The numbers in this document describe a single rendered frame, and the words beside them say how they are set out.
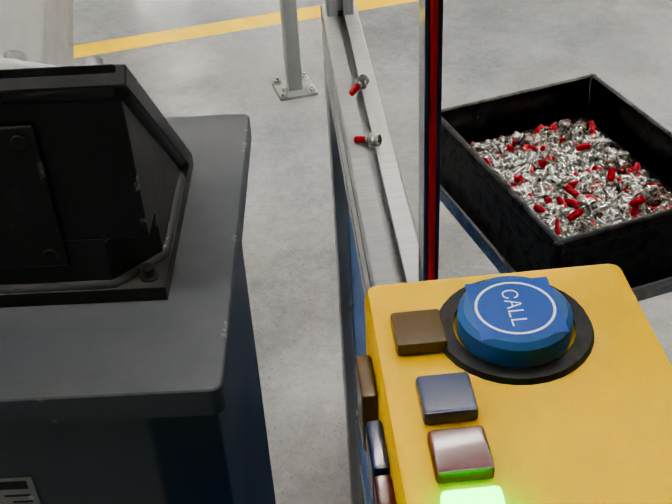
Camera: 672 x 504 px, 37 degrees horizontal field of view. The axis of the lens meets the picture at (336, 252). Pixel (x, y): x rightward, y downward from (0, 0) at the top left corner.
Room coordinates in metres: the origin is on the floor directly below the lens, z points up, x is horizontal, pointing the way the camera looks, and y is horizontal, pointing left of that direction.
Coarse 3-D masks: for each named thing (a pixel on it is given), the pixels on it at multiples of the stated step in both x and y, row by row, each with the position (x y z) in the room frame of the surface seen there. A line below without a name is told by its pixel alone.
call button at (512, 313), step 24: (480, 288) 0.27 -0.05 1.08; (504, 288) 0.27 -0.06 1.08; (528, 288) 0.27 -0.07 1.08; (552, 288) 0.27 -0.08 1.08; (480, 312) 0.26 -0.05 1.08; (504, 312) 0.26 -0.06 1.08; (528, 312) 0.26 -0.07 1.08; (552, 312) 0.26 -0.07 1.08; (480, 336) 0.25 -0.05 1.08; (504, 336) 0.25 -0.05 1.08; (528, 336) 0.25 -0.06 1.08; (552, 336) 0.25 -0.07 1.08; (504, 360) 0.24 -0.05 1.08; (528, 360) 0.24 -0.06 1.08; (552, 360) 0.24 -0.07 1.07
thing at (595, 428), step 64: (384, 320) 0.27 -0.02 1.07; (448, 320) 0.27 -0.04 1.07; (576, 320) 0.26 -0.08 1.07; (640, 320) 0.26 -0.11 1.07; (384, 384) 0.24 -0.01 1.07; (512, 384) 0.23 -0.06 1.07; (576, 384) 0.23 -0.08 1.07; (640, 384) 0.23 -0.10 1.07; (512, 448) 0.21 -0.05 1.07; (576, 448) 0.21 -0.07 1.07; (640, 448) 0.20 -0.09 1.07
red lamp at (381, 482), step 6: (378, 480) 0.21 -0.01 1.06; (384, 480) 0.21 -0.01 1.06; (390, 480) 0.21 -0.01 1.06; (378, 486) 0.21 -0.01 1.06; (384, 486) 0.21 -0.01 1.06; (390, 486) 0.21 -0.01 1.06; (378, 492) 0.21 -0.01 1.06; (384, 492) 0.20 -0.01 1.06; (390, 492) 0.20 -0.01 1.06; (378, 498) 0.20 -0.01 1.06; (384, 498) 0.20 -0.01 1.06; (390, 498) 0.20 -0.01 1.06
